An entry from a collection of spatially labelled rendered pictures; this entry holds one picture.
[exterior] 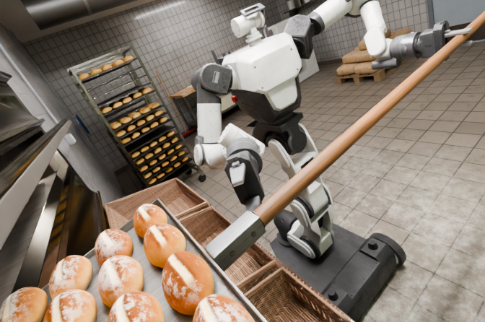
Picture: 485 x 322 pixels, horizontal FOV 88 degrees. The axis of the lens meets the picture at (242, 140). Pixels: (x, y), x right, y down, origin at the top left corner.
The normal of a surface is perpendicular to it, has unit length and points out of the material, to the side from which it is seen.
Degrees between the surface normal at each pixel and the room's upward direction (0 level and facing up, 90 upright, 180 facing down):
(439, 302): 0
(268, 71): 91
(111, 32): 90
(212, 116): 86
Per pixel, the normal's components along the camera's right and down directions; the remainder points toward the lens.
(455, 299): -0.38, -0.85
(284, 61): 0.42, 0.21
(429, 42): -0.76, 0.50
